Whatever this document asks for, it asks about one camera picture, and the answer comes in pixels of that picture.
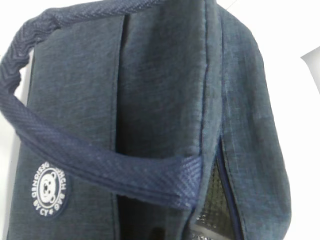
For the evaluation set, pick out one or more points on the navy blue lunch bag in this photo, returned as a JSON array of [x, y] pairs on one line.
[[142, 120]]

